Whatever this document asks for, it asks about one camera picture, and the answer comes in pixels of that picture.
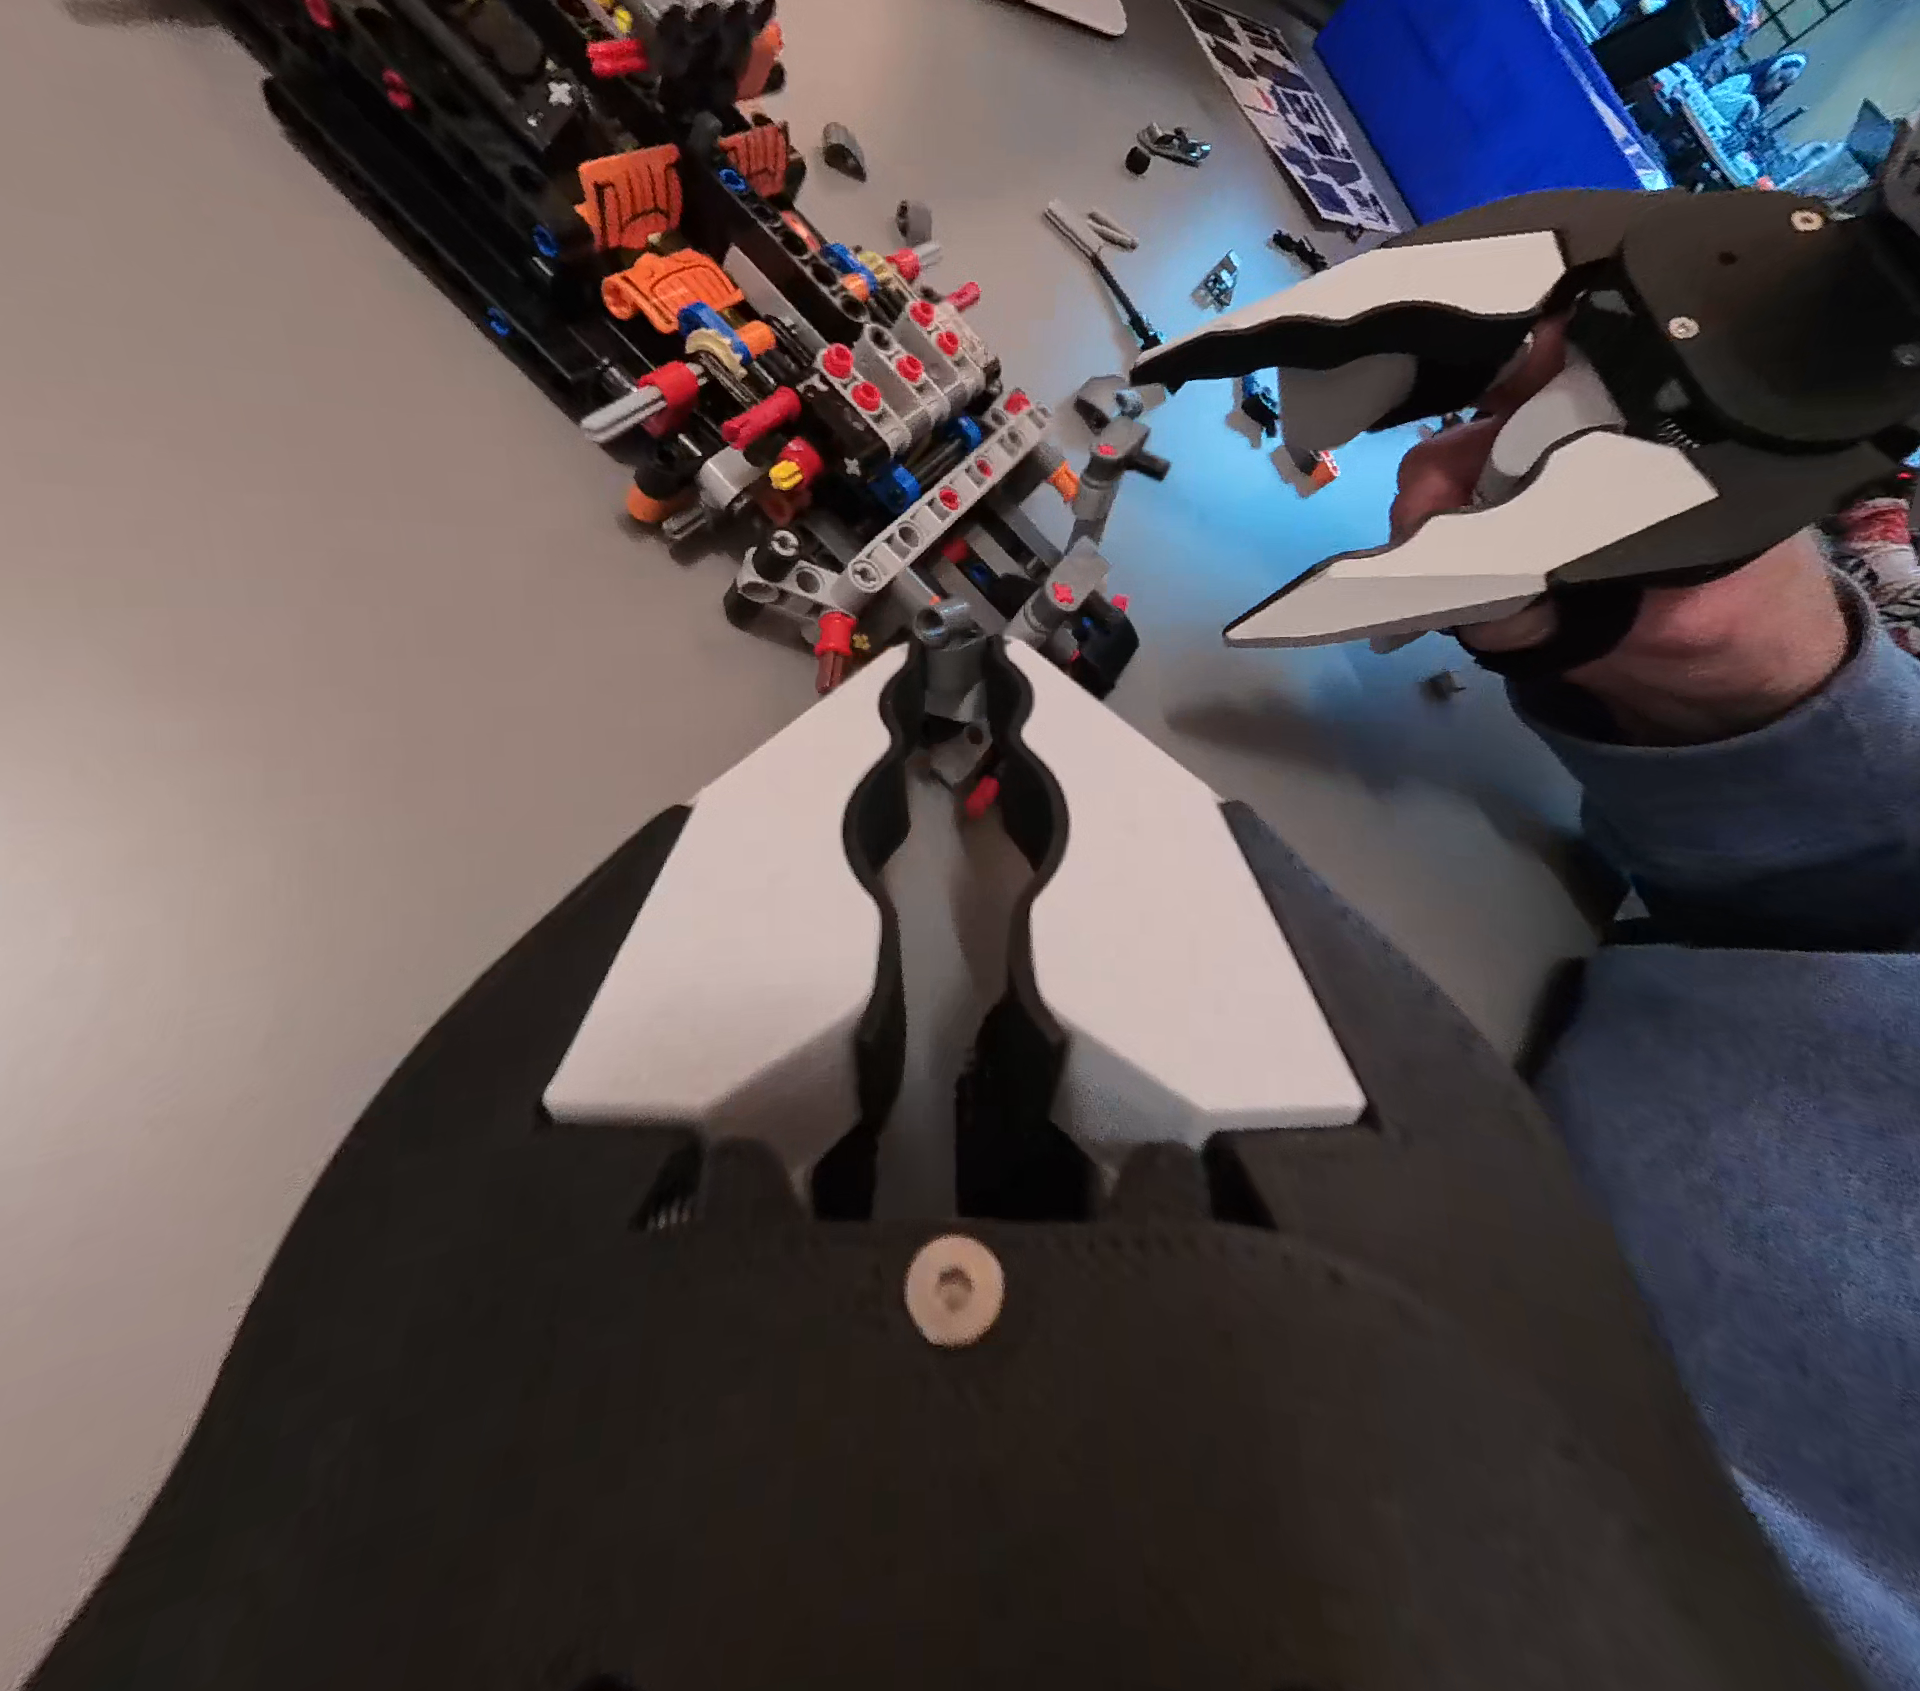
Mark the person's blue sweatshirt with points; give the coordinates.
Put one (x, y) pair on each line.
(1755, 1271)

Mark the grey lego panel piece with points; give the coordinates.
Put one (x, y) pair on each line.
(1171, 143)

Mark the blue pin with black connector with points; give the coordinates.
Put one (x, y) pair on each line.
(1256, 407)

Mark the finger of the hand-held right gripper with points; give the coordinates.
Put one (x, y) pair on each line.
(1425, 279)
(1500, 551)

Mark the orange two-hole beam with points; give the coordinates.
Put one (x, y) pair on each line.
(1320, 465)

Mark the light grey lego axle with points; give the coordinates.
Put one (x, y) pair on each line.
(1114, 225)
(1072, 225)

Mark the lego sticker sheet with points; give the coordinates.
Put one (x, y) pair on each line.
(1291, 115)

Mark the grey lego pin piece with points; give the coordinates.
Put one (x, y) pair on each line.
(1445, 681)

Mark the dark grey square lego connector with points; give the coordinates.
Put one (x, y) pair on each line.
(961, 697)

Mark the person's right hand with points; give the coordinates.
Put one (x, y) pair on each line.
(1725, 655)

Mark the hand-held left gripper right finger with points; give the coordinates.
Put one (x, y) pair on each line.
(1185, 955)

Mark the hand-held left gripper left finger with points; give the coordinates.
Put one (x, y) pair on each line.
(735, 955)

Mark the person's right forearm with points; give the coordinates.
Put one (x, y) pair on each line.
(1770, 805)

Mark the black lego connector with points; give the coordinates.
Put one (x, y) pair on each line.
(1298, 247)

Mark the blue plastic bin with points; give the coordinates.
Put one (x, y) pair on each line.
(1470, 56)

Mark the dark grey connector with hole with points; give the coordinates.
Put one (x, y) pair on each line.
(1106, 399)

